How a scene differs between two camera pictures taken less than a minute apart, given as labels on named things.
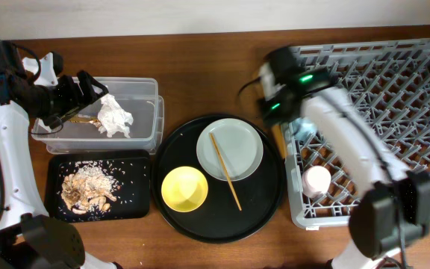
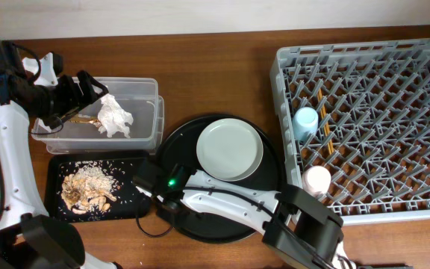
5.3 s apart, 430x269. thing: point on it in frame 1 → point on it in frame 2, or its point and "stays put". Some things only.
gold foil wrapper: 95,122 stays put
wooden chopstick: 281,137 → 327,128
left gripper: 76,99 stays put
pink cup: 316,181 stays put
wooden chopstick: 225,171 → 324,127
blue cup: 303,128 stays put
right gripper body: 270,115 → 163,209
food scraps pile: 86,189 stays put
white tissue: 112,118 stays put
